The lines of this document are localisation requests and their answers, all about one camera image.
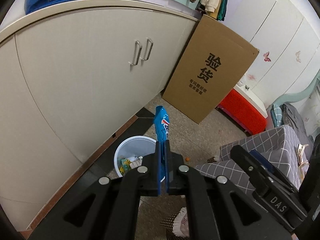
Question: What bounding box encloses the yellow small box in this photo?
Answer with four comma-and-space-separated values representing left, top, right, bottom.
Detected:
119, 158, 131, 175

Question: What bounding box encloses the white green medicine box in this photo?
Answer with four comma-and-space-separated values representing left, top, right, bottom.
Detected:
130, 156, 143, 169

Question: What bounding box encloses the blue snack wrapper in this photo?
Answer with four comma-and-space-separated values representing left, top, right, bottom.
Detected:
153, 106, 170, 182

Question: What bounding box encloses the blue plastic trash bin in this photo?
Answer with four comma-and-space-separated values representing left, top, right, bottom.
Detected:
113, 135, 156, 177

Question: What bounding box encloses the pink white floor mat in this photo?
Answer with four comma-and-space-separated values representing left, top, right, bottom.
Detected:
160, 207, 190, 240

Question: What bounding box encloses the grey checked bed sheet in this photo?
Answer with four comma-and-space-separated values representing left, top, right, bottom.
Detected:
196, 125, 303, 196

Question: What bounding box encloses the grey folded blanket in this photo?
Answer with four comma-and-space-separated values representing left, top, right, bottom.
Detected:
270, 103, 313, 146

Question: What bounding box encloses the red storage box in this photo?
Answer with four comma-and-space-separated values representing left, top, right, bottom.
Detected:
217, 85, 268, 135

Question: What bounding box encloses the beige low cabinet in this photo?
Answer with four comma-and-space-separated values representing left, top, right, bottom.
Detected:
1, 0, 197, 231

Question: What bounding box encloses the large cardboard box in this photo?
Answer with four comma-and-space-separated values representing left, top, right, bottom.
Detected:
163, 15, 259, 124

